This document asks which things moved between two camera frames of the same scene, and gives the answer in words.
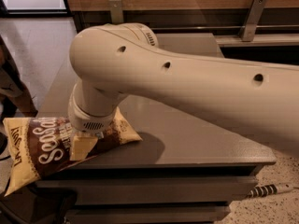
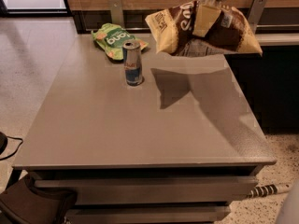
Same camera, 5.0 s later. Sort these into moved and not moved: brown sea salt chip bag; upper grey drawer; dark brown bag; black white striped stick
Moved: brown sea salt chip bag
Not moved: dark brown bag; black white striped stick; upper grey drawer
